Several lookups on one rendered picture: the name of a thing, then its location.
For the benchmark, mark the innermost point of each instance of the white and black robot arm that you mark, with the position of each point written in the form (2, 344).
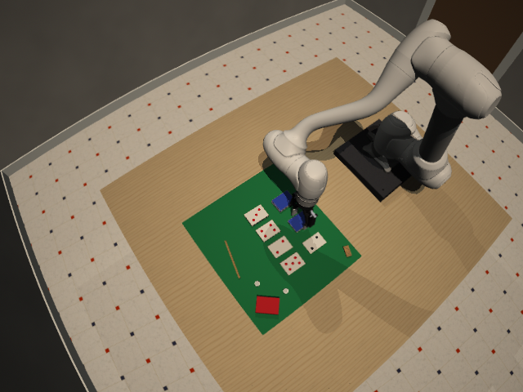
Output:
(460, 84)

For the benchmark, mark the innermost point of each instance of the red rectangular block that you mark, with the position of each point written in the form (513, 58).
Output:
(267, 305)

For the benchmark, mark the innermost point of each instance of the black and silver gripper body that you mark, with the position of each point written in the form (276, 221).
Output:
(305, 208)

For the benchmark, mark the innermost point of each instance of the green felt mat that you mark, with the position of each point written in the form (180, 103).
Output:
(224, 220)

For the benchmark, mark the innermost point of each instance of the cream playing card with black dots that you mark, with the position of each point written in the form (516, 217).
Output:
(314, 242)

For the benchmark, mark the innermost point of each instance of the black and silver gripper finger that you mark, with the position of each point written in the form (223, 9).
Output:
(293, 202)
(309, 219)

